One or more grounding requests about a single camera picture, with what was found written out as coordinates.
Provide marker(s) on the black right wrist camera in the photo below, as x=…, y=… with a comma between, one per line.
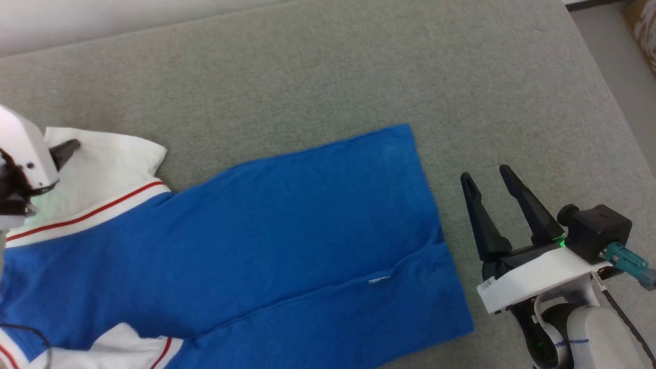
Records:
x=597, y=230

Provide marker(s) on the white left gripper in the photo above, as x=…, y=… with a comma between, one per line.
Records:
x=28, y=148

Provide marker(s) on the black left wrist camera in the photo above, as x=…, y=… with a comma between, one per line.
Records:
x=13, y=192

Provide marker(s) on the blue white sports shirt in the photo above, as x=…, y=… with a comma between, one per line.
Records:
x=282, y=246

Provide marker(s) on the teal right camera connector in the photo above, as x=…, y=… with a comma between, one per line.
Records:
x=628, y=261

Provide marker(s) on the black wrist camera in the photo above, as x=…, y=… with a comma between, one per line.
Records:
x=13, y=192
x=597, y=230

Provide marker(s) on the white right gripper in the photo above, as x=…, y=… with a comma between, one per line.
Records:
x=538, y=277

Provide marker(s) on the dark baseboard strip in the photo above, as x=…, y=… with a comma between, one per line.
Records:
x=589, y=4

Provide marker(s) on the white grey right arm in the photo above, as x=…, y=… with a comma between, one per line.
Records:
x=589, y=333

